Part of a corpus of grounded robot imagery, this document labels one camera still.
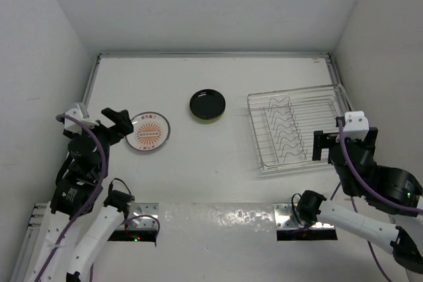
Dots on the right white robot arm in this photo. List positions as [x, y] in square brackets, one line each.
[385, 202]

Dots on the lime green plate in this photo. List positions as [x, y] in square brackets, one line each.
[206, 121]

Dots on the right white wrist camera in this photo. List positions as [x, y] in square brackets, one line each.
[355, 121]

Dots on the black plate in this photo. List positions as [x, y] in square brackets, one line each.
[207, 103]

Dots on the metal base plate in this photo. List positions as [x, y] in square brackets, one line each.
[285, 219]
[141, 216]

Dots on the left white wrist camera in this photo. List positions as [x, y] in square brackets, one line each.
[77, 111]

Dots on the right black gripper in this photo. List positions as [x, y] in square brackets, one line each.
[321, 139]

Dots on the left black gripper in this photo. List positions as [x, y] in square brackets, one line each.
[123, 124]

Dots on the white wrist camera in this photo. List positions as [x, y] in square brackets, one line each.
[355, 121]
[77, 111]

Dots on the metal wire dish rack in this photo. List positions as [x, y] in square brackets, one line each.
[283, 123]

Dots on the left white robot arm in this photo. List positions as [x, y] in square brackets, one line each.
[61, 252]

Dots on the white plate red rim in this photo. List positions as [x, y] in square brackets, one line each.
[152, 131]

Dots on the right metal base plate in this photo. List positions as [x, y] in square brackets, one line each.
[285, 219]

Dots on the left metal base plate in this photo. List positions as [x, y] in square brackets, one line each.
[141, 216]

